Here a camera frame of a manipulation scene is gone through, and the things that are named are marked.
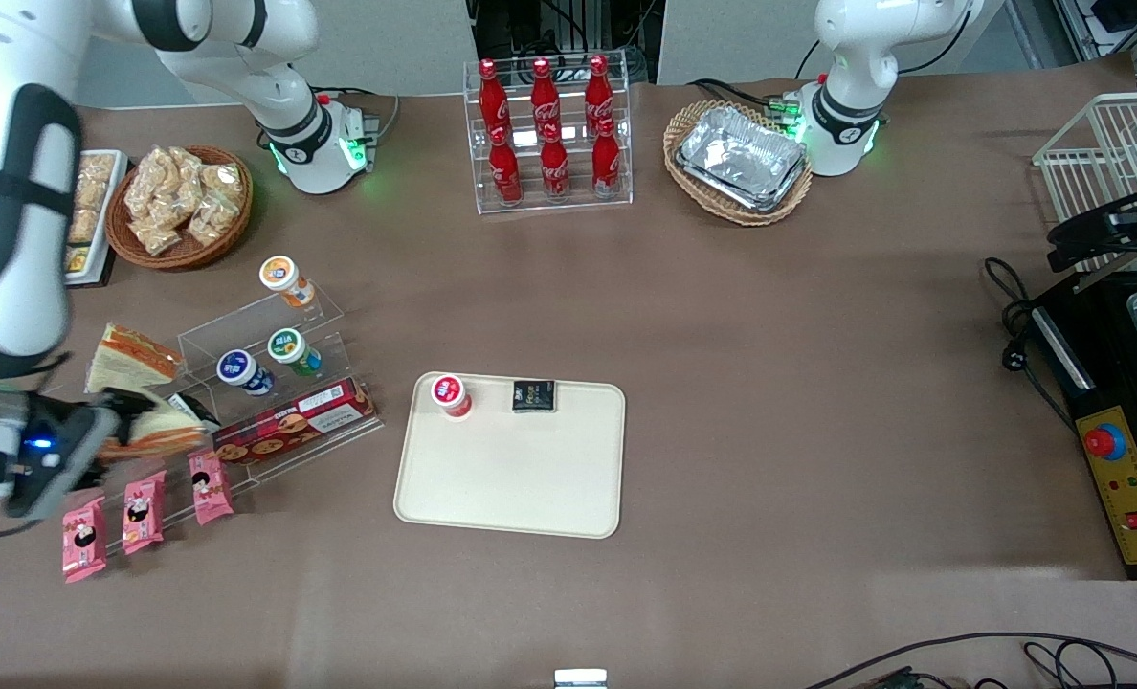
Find yellow control panel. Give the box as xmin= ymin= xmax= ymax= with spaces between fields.
xmin=1074 ymin=407 xmax=1137 ymax=566

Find white rectangular snack tray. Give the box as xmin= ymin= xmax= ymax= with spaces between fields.
xmin=63 ymin=150 xmax=129 ymax=283

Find red cap snack bottle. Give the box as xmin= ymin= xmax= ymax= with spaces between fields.
xmin=431 ymin=373 xmax=474 ymax=420

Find clear acrylic stepped stand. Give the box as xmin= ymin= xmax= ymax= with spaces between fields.
xmin=85 ymin=282 xmax=385 ymax=537

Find clear acrylic bottle rack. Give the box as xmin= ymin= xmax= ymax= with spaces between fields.
xmin=463 ymin=59 xmax=634 ymax=215

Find wicker basket of snack bags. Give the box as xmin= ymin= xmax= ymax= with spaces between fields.
xmin=104 ymin=145 xmax=254 ymax=271

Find white wire basket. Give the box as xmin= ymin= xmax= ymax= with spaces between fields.
xmin=1032 ymin=91 xmax=1137 ymax=274

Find cream plastic serving tray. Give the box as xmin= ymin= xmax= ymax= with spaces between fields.
xmin=393 ymin=371 xmax=627 ymax=540

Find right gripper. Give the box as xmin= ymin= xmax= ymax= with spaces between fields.
xmin=0 ymin=390 xmax=158 ymax=520

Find triangle sandwich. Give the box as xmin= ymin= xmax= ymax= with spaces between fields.
xmin=100 ymin=388 xmax=208 ymax=462
xmin=85 ymin=322 xmax=187 ymax=395

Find black sealing machine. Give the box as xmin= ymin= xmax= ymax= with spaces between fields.
xmin=1028 ymin=273 xmax=1137 ymax=582

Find orange cap snack bottle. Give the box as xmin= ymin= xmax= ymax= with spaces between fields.
xmin=259 ymin=255 xmax=316 ymax=308

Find black box with white label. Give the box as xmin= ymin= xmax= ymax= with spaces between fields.
xmin=167 ymin=390 xmax=223 ymax=433

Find long black floor cable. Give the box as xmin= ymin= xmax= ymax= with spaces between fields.
xmin=803 ymin=632 xmax=1137 ymax=689

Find red cola bottle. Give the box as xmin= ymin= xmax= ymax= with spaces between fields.
xmin=530 ymin=57 xmax=560 ymax=130
xmin=489 ymin=124 xmax=524 ymax=205
xmin=592 ymin=117 xmax=622 ymax=197
xmin=540 ymin=122 xmax=571 ymax=200
xmin=479 ymin=59 xmax=510 ymax=135
xmin=585 ymin=55 xmax=614 ymax=125

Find red tartan shortbread box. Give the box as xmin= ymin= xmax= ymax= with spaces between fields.
xmin=212 ymin=378 xmax=376 ymax=467

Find wicker basket of foil trays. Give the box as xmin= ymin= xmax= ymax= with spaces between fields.
xmin=663 ymin=100 xmax=814 ymax=227

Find aluminium foil tray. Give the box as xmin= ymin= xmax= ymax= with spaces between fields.
xmin=676 ymin=105 xmax=809 ymax=210

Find black clamp handle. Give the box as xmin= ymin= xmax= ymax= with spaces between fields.
xmin=1047 ymin=187 xmax=1137 ymax=274

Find blue cap snack bottle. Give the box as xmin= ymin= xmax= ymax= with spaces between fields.
xmin=216 ymin=349 xmax=275 ymax=396

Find black background cable bundle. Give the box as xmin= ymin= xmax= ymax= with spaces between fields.
xmin=473 ymin=0 xmax=660 ymax=85

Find green cap snack bottle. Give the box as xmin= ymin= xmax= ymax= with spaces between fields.
xmin=267 ymin=327 xmax=323 ymax=376

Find red emergency stop button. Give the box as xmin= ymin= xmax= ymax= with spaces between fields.
xmin=1083 ymin=424 xmax=1127 ymax=460

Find black power cable with plug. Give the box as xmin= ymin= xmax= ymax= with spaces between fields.
xmin=983 ymin=256 xmax=1077 ymax=427

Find pink cartoon snack packet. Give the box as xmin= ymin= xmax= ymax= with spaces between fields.
xmin=61 ymin=496 xmax=108 ymax=584
xmin=189 ymin=450 xmax=234 ymax=526
xmin=122 ymin=471 xmax=167 ymax=555

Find black left arm base cable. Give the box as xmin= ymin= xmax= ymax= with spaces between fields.
xmin=688 ymin=77 xmax=818 ymax=123

